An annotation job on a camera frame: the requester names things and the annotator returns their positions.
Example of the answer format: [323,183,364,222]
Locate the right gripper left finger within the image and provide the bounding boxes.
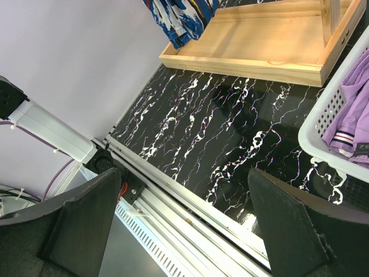
[1,169,122,276]

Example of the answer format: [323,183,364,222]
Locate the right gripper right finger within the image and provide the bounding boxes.
[247,168,368,276]

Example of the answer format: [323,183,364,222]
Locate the purple trousers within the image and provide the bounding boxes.
[322,51,368,168]

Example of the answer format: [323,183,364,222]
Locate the blue patterned trousers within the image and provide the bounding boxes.
[143,0,221,50]

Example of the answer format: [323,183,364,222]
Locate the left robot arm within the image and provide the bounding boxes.
[1,76,114,174]

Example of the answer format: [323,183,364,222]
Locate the white plastic basket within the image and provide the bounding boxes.
[298,29,368,182]

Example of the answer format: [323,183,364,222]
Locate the black marble table mat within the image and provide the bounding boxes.
[108,0,369,231]

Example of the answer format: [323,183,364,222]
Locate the wooden clothes rack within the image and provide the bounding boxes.
[160,0,367,87]

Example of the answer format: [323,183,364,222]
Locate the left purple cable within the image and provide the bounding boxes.
[0,121,76,201]

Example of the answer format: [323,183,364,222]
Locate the aluminium mounting rail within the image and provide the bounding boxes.
[92,139,271,276]

